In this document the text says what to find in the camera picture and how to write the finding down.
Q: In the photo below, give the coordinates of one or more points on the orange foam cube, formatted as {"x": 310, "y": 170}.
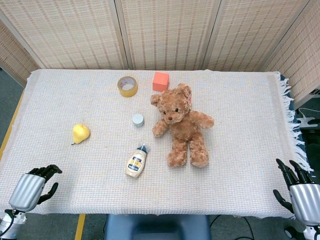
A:
{"x": 160, "y": 82}

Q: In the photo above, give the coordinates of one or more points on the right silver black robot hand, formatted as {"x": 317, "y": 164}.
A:
{"x": 305, "y": 200}

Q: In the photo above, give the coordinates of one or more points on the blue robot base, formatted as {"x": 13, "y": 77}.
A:
{"x": 155, "y": 227}

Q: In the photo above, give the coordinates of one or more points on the mayonnaise squeeze bottle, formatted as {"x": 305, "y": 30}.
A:
{"x": 136, "y": 163}

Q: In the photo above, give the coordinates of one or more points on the yellow packing tape roll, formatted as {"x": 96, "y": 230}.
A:
{"x": 128, "y": 92}

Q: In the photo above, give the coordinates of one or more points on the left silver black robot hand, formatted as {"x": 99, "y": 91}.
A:
{"x": 26, "y": 190}

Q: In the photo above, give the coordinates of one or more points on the brown teddy bear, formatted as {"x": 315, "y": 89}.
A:
{"x": 180, "y": 125}

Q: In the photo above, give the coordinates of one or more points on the yellow pear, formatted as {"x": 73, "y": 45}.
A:
{"x": 80, "y": 133}

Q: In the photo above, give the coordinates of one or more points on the woven folding screen panel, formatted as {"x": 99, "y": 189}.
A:
{"x": 300, "y": 62}
{"x": 170, "y": 32}
{"x": 250, "y": 32}
{"x": 62, "y": 32}
{"x": 12, "y": 55}

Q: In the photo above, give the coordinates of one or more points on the beige woven fringed tablecloth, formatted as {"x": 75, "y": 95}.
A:
{"x": 75, "y": 105}

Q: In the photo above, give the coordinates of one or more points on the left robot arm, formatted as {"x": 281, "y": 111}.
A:
{"x": 7, "y": 225}

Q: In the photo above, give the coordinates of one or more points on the small grey round cap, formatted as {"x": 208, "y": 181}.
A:
{"x": 138, "y": 120}

